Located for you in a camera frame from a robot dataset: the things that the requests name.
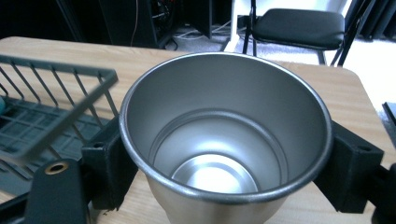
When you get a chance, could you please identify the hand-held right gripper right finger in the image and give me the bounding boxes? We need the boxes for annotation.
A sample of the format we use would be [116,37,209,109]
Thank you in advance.
[312,120,385,215]

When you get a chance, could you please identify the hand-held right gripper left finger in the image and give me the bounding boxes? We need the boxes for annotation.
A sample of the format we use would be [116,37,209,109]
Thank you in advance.
[81,116,139,211]

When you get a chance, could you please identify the grey wire dish rack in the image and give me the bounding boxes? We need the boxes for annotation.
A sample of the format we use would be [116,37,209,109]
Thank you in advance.
[0,54,120,204]

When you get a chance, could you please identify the stainless steel cup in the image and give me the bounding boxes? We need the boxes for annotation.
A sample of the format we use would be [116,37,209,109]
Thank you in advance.
[118,51,334,224]

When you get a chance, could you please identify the dark flat object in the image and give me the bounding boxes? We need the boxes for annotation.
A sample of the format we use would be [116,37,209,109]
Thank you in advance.
[382,101,396,127]

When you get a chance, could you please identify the black folding chair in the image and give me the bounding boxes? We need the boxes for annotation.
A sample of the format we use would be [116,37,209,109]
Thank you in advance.
[242,0,372,67]

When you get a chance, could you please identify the black equipment rack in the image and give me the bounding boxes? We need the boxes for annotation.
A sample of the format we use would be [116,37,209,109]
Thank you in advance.
[99,0,214,49]

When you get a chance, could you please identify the white table leg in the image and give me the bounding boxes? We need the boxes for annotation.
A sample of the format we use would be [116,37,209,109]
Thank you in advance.
[223,0,247,53]

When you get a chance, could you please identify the thin hanging cable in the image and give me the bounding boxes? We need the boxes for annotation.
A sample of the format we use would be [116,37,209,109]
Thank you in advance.
[129,0,139,48]

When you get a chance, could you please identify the white floor cables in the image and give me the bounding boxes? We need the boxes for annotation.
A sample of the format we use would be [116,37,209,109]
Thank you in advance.
[172,20,233,43]

